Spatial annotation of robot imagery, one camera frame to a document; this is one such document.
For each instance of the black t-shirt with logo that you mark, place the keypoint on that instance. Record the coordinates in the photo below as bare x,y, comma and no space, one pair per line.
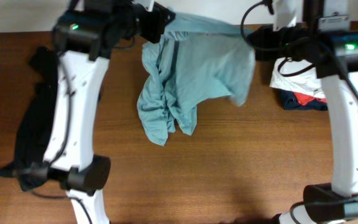
34,132

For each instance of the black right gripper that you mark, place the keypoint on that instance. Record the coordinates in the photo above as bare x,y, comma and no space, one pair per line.
265,50

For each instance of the red garment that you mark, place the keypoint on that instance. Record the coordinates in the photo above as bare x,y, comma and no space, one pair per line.
305,99

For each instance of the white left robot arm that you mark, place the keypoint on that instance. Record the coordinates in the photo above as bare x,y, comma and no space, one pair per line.
84,37

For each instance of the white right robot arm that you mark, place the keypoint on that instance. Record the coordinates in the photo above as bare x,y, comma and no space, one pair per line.
331,47

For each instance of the light blue t-shirt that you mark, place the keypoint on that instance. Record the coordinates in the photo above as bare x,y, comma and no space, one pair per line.
196,59

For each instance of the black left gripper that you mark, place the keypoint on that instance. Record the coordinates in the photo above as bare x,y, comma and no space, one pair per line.
155,19

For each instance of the white crumpled garment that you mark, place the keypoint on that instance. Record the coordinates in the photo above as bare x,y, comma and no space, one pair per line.
305,83

